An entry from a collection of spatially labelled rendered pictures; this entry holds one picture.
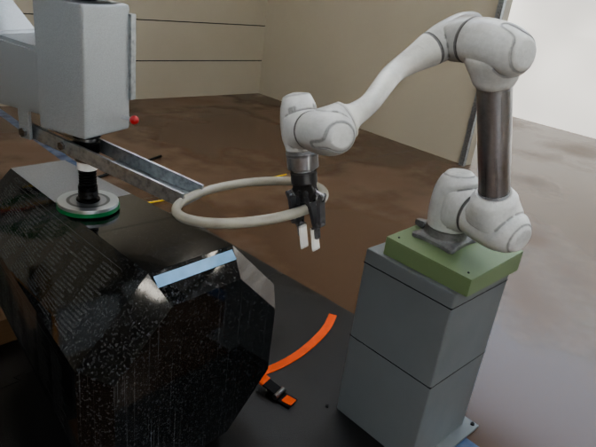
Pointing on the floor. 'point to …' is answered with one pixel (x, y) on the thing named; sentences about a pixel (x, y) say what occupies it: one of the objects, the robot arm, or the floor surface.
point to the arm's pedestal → (414, 355)
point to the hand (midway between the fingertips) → (309, 238)
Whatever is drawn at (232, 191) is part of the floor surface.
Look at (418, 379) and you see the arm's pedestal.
